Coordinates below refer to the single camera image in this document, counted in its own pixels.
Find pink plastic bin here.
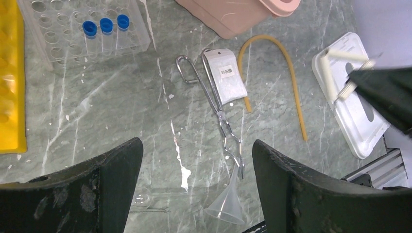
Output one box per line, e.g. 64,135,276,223
176,0,301,39

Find yellow test tube rack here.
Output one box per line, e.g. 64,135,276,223
0,0,27,154

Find metal crucible tongs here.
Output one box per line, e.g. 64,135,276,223
175,48,245,180

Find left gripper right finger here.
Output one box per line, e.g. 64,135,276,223
252,139,412,233

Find white plastic lid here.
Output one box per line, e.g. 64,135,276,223
311,32,390,159

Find white clay triangle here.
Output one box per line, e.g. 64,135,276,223
320,49,376,104

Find blue capped test tube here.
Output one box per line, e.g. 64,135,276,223
116,14,130,49

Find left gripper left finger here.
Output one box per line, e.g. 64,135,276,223
0,137,143,233

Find clear glass funnel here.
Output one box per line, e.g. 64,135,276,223
204,166,245,225

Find clear acrylic tube rack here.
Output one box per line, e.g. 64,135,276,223
17,0,151,70

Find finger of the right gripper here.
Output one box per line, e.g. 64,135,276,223
348,67,412,134

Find yellow rubber tubing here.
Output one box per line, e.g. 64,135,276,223
237,34,309,141

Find white powder zip bag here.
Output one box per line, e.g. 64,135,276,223
204,49,247,104

